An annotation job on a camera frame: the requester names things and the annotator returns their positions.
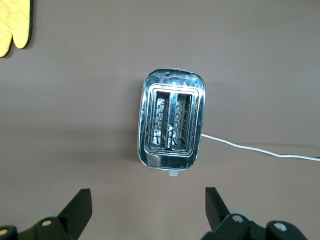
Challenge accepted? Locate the brown table cover sheet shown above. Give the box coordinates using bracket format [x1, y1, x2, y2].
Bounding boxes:
[0, 0, 320, 240]

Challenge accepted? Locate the white toaster power cord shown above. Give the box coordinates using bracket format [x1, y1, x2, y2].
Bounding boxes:
[201, 133, 320, 161]

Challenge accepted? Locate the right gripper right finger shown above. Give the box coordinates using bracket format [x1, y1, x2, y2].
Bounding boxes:
[202, 186, 308, 240]

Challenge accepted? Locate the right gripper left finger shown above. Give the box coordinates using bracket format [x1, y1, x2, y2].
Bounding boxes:
[0, 188, 93, 240]

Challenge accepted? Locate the yellow quilted oven mitt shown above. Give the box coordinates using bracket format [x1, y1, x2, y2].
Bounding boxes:
[0, 0, 35, 58]

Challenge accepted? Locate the cream and chrome toaster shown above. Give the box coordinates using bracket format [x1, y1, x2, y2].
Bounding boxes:
[136, 67, 207, 178]

